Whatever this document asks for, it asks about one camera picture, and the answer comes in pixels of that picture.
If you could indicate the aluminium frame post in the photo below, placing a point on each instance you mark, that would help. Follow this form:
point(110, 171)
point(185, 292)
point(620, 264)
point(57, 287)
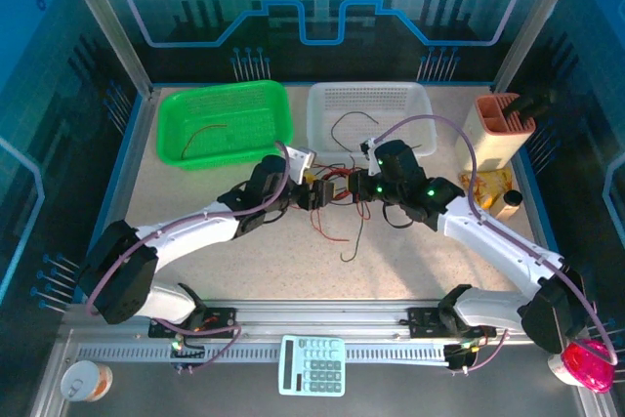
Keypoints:
point(537, 21)
point(114, 31)

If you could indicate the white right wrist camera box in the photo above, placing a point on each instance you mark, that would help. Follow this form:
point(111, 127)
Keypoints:
point(373, 155)

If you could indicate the beige utensil holder terracotta rim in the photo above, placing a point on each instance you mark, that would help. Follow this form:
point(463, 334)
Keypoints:
point(493, 143)

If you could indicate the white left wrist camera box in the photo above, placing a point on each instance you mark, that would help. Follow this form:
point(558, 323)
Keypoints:
point(300, 160)

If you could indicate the pale green calculator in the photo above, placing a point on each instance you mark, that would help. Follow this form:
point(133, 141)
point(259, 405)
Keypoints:
point(312, 365)

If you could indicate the small bottle black cap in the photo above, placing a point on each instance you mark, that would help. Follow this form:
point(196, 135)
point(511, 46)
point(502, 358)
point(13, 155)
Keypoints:
point(512, 199)

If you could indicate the green plastic basket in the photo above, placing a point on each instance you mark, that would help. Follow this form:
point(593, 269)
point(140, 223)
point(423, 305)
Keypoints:
point(224, 143)

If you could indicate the black utensil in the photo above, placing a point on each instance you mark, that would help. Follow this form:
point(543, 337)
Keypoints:
point(529, 104)

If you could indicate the white plastic basket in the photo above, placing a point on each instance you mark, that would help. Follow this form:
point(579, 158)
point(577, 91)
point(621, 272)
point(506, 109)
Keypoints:
point(390, 104)

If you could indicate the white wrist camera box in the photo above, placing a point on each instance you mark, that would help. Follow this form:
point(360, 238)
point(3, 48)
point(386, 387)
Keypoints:
point(300, 160)
point(373, 155)

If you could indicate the aluminium extrusion rail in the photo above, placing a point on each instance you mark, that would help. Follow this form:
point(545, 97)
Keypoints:
point(317, 314)

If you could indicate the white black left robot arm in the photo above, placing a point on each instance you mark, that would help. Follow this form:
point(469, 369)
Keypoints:
point(195, 231)

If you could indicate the yellow snack bag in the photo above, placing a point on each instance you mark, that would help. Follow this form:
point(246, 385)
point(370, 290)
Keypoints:
point(488, 187)

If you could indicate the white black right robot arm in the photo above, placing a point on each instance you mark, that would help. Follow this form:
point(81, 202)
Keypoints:
point(488, 236)

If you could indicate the small circuit board with LEDs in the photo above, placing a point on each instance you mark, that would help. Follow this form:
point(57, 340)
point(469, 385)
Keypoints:
point(459, 351)
point(181, 346)

